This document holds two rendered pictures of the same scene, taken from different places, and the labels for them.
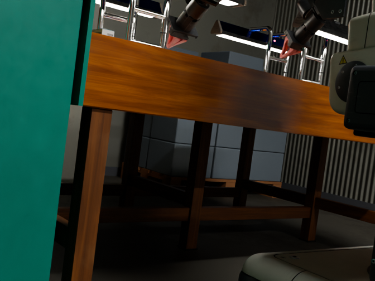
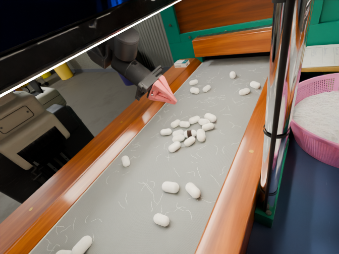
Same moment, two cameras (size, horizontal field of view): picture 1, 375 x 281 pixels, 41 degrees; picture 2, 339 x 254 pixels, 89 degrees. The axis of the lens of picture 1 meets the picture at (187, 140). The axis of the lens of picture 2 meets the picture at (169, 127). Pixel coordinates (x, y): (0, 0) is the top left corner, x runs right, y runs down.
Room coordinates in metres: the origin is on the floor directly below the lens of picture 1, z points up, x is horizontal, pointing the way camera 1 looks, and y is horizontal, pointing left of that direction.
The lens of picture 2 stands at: (2.09, 0.02, 1.06)
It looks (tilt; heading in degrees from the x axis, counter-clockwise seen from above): 38 degrees down; 174
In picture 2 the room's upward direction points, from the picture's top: 21 degrees counter-clockwise
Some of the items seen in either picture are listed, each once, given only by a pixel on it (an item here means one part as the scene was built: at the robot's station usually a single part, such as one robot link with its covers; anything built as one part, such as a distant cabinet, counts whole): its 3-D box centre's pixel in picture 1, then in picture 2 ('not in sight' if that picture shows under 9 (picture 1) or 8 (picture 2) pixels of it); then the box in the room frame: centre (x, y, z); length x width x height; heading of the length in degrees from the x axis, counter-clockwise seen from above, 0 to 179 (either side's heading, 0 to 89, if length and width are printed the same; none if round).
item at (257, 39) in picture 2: not in sight; (231, 42); (1.48, 0.42, 0.83); 0.30 x 0.06 x 0.07; 38
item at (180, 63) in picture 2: (102, 34); (181, 63); (1.34, 0.26, 0.78); 0.06 x 0.04 x 0.02; 38
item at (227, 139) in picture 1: (208, 122); not in sight; (4.43, -0.17, 0.58); 1.18 x 0.78 x 1.16; 126
